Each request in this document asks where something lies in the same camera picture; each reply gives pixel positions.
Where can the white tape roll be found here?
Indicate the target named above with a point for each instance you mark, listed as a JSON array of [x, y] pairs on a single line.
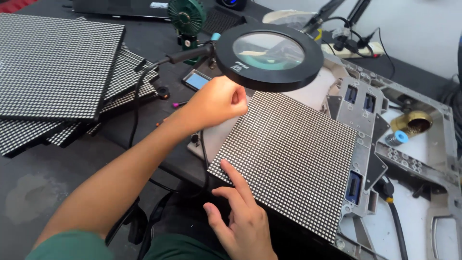
[[285, 20]]

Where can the square LED matrix panel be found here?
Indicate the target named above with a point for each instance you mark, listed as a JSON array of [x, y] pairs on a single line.
[[288, 159]]

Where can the red cloth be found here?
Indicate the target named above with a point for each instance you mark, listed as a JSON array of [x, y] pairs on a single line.
[[14, 4]]

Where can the solder spool blue core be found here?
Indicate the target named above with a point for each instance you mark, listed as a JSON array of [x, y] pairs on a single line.
[[396, 139]]

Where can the black chair frame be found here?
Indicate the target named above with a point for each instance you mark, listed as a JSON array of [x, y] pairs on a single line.
[[139, 224]]

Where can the person's green clothing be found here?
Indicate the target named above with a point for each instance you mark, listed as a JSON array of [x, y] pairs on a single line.
[[72, 247]]

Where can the black articulated stand arms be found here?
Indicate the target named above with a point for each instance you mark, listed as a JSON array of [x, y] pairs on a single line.
[[325, 12]]

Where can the pink-tipped tool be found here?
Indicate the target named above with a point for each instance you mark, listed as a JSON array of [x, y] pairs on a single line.
[[179, 104]]

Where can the person's left hand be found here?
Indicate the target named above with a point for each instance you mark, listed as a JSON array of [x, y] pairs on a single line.
[[211, 103]]

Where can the green clip fan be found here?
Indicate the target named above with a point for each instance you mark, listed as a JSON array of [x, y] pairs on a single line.
[[187, 18]]

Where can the white power strip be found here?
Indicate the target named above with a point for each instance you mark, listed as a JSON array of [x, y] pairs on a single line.
[[355, 52]]

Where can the black round device blue light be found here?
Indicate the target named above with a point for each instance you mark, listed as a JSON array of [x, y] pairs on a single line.
[[232, 3]]

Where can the person's left fingers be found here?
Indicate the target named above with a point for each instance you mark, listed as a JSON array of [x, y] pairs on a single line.
[[239, 99]]

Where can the person's right hand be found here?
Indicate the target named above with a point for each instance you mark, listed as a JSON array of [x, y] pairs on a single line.
[[249, 227]]

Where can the black laptop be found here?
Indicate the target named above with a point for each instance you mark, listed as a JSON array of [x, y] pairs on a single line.
[[115, 8]]

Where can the grey aluminium cabinet frame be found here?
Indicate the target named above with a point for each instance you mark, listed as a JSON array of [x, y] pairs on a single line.
[[433, 169]]

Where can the small black knob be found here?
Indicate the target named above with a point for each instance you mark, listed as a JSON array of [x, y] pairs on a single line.
[[163, 92]]

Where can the black round magnifier lamp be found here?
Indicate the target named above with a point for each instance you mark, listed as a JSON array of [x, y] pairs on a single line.
[[269, 57]]

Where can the brass tip cleaner pot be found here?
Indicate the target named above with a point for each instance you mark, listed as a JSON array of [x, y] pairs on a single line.
[[411, 122]]

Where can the large LED matrix panel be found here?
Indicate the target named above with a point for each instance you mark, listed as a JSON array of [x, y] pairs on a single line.
[[54, 65]]

